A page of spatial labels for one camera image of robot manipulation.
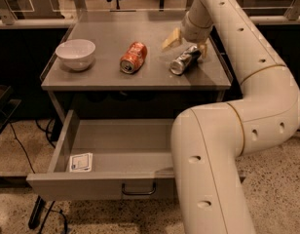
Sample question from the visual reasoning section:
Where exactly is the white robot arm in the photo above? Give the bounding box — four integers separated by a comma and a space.
170, 0, 300, 234

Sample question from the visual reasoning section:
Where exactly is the white ceramic bowl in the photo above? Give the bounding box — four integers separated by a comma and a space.
56, 39, 95, 71

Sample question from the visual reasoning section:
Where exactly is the black floor cable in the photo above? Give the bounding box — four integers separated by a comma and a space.
0, 107, 70, 234

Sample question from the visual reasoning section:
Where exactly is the silver blue redbull can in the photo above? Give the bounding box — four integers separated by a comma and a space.
169, 45, 202, 75

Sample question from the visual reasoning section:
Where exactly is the grey horizontal rail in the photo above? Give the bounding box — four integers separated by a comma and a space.
0, 16, 300, 29

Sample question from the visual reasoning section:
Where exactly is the white paper tag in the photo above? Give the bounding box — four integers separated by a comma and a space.
69, 153, 93, 173

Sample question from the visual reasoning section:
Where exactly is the open grey top drawer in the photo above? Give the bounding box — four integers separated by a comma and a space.
25, 107, 246, 202

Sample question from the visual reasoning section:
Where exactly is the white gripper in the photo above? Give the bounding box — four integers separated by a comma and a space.
162, 13, 212, 59

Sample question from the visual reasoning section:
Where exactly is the orange soda can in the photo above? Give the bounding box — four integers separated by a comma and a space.
120, 42, 147, 74

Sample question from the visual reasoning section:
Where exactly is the grey metal cabinet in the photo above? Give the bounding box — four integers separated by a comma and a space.
42, 12, 233, 119

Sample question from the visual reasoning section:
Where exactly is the black drawer handle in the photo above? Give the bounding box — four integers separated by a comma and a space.
122, 182, 157, 196

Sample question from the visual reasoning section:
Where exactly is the dark shelf at left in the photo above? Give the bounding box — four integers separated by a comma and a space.
0, 85, 21, 134

